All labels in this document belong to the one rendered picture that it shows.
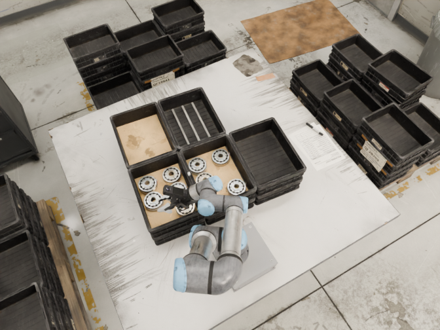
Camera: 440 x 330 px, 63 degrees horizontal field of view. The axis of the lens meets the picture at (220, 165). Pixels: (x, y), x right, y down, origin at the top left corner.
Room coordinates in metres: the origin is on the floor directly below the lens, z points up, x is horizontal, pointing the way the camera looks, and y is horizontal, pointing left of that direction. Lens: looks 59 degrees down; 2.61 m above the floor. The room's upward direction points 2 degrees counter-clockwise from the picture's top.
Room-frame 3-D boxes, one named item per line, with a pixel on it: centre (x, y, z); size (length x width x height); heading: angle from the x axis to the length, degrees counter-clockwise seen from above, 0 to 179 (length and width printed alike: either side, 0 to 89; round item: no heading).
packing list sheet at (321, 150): (1.28, -0.62, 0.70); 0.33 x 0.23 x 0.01; 27
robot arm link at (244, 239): (0.58, -0.05, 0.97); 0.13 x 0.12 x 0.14; 83
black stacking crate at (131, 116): (1.26, 0.44, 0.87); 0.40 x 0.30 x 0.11; 22
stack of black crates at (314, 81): (2.18, -0.86, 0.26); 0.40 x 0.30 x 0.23; 27
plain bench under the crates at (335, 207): (1.14, 0.06, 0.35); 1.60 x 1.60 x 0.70; 27
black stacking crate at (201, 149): (1.00, 0.02, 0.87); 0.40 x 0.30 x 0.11; 22
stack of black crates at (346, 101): (1.83, -1.05, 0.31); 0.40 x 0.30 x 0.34; 27
